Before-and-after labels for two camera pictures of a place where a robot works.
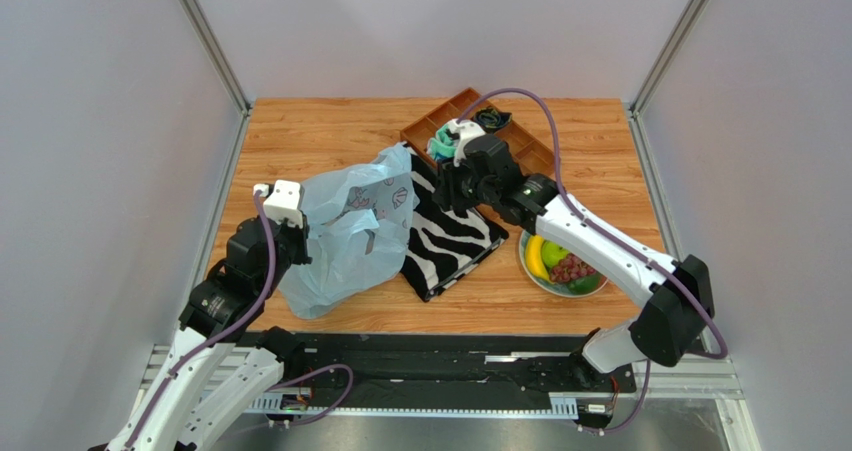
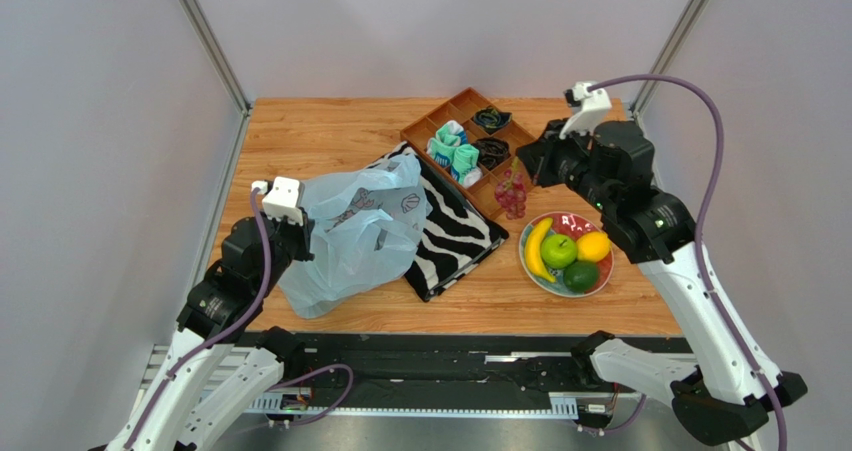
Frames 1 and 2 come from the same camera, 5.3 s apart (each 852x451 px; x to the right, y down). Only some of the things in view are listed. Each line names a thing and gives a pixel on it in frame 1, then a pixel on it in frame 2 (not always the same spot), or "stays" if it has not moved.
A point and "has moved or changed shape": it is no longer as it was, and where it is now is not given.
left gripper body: (295, 243) stays
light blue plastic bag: (358, 223) has moved or changed shape
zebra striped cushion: (448, 242) stays
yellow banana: (534, 254) stays
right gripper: (453, 188) to (549, 154)
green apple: (552, 253) stays
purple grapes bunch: (571, 268) has moved or changed shape
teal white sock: (441, 146) stays
